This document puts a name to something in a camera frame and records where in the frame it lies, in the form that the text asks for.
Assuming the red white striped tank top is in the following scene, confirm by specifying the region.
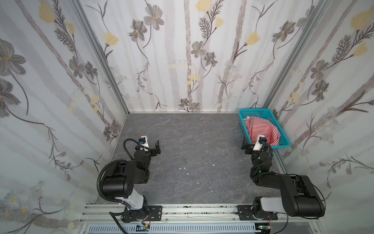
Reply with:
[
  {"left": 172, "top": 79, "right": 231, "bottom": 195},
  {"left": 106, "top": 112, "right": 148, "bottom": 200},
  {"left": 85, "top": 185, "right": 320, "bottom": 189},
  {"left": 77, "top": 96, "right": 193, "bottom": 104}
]
[{"left": 243, "top": 117, "right": 281, "bottom": 146}]

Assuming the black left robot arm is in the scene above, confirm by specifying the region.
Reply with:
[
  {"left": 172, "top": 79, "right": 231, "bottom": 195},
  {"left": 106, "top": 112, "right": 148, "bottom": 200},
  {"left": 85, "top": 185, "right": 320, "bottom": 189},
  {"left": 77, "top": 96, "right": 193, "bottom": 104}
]
[{"left": 96, "top": 136, "right": 161, "bottom": 224}]

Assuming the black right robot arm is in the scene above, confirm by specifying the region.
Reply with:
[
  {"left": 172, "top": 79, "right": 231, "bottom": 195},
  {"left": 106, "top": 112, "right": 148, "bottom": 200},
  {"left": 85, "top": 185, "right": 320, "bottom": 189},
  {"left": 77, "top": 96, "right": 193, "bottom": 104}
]
[{"left": 241, "top": 140, "right": 326, "bottom": 219}]

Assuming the teal plastic basket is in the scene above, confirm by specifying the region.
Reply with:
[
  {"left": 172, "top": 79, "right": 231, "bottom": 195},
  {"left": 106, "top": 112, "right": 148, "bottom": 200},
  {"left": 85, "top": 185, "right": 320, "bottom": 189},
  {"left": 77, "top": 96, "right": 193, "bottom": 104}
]
[{"left": 239, "top": 108, "right": 291, "bottom": 149}]

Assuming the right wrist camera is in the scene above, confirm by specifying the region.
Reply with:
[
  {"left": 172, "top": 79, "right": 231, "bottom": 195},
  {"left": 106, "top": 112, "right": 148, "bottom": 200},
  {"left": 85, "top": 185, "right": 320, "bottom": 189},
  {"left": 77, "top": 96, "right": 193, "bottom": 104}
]
[{"left": 253, "top": 135, "right": 267, "bottom": 151}]

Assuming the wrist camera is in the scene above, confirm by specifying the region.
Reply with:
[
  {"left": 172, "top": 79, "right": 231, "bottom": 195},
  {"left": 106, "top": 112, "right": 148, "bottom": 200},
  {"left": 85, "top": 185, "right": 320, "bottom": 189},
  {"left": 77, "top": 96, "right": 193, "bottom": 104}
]
[
  {"left": 138, "top": 136, "right": 149, "bottom": 151},
  {"left": 253, "top": 135, "right": 267, "bottom": 151}
]

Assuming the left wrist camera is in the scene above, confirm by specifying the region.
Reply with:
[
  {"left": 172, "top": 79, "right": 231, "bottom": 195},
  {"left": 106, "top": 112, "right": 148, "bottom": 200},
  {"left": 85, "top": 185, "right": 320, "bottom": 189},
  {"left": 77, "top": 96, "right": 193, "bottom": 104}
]
[{"left": 138, "top": 136, "right": 149, "bottom": 151}]

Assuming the black corrugated left cable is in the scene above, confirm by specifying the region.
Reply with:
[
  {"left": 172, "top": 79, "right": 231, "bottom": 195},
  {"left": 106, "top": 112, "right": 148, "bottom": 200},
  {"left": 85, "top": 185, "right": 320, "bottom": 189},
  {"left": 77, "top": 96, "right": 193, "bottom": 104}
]
[{"left": 96, "top": 159, "right": 129, "bottom": 204}]

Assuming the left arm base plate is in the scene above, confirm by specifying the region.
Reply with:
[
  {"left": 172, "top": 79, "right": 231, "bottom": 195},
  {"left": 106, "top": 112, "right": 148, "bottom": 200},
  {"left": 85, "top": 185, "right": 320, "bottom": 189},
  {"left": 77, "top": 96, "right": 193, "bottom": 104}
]
[{"left": 120, "top": 205, "right": 163, "bottom": 223}]

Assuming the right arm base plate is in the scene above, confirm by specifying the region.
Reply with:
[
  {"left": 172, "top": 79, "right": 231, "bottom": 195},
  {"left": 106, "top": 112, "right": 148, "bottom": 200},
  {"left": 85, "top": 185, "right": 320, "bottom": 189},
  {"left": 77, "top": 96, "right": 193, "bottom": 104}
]
[{"left": 237, "top": 205, "right": 278, "bottom": 221}]

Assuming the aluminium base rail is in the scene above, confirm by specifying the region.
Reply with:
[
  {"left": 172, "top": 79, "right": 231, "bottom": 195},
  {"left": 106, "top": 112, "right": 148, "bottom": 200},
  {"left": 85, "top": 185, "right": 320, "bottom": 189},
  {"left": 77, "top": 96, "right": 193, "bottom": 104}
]
[{"left": 78, "top": 203, "right": 320, "bottom": 224}]

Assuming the white perforated cable duct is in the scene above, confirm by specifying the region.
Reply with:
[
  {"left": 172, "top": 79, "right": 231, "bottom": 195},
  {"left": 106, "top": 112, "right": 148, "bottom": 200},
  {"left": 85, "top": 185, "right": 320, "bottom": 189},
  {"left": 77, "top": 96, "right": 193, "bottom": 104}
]
[{"left": 87, "top": 223, "right": 261, "bottom": 234}]

